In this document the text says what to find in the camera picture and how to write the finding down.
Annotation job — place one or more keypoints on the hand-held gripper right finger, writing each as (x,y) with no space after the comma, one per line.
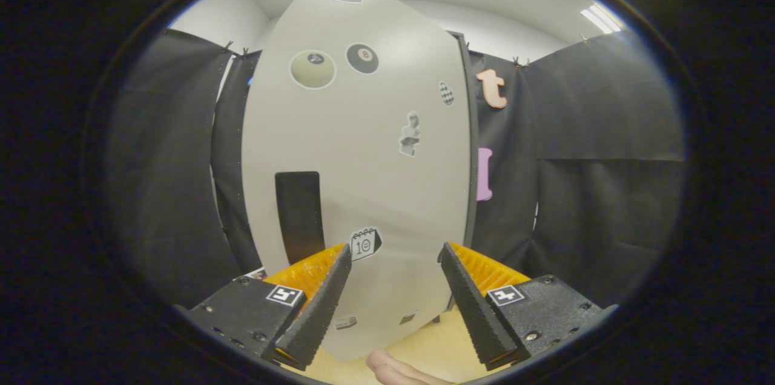
(475,312)

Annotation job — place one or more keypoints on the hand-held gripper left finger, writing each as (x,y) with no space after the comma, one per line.
(315,318)

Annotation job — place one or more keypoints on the grey shoe cabinet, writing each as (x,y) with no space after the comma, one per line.
(473,131)

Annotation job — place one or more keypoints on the black backdrop cloth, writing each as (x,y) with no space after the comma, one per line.
(605,221)

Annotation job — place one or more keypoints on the small ceiling light panel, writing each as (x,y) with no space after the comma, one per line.
(600,19)

